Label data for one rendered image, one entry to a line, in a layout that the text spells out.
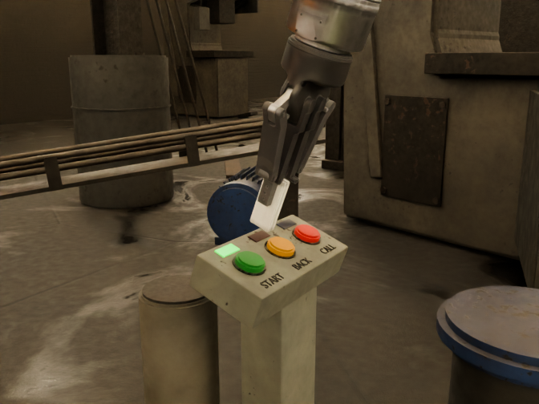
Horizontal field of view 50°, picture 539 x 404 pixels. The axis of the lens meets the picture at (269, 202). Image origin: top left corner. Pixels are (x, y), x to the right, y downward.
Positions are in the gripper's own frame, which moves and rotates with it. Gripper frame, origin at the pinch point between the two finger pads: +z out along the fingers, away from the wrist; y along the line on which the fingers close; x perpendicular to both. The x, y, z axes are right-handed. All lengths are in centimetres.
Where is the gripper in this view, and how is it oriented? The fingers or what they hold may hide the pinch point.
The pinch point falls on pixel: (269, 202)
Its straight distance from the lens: 71.6
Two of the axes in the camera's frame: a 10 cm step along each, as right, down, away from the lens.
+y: -5.6, 2.1, -8.1
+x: 7.8, 4.6, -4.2
